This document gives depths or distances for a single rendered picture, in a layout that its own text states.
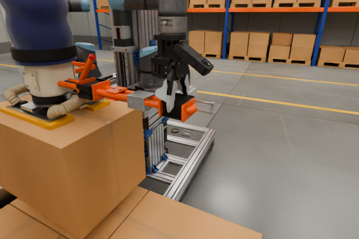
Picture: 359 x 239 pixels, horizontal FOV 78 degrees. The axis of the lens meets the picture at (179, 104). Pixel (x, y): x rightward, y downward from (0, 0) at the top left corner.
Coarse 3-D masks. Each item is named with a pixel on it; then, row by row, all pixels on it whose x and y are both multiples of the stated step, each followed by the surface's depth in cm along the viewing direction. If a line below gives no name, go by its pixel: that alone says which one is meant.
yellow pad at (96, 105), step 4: (100, 100) 100; (104, 100) 101; (108, 100) 101; (88, 104) 96; (92, 104) 96; (96, 104) 97; (100, 104) 97; (104, 104) 98; (108, 104) 101; (84, 108) 96; (88, 108) 95; (92, 108) 94; (96, 108) 95; (100, 108) 97
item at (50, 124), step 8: (8, 112) 90; (16, 112) 89; (24, 112) 88; (40, 112) 88; (24, 120) 86; (32, 120) 83; (40, 120) 82; (48, 120) 81; (56, 120) 82; (64, 120) 83; (72, 120) 85; (48, 128) 79
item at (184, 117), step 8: (176, 96) 67; (184, 96) 67; (160, 104) 64; (176, 104) 62; (184, 104) 61; (192, 104) 65; (160, 112) 65; (176, 112) 63; (184, 112) 61; (184, 120) 62
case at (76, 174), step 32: (0, 128) 85; (32, 128) 80; (64, 128) 80; (96, 128) 80; (128, 128) 95; (0, 160) 97; (32, 160) 81; (64, 160) 70; (96, 160) 82; (128, 160) 99; (32, 192) 91; (64, 192) 77; (96, 192) 85; (128, 192) 104; (64, 224) 86; (96, 224) 88
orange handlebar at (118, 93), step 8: (80, 64) 119; (80, 72) 108; (72, 80) 89; (72, 88) 83; (112, 88) 77; (120, 88) 78; (104, 96) 77; (112, 96) 74; (120, 96) 73; (144, 104) 68; (152, 104) 67; (192, 112) 63
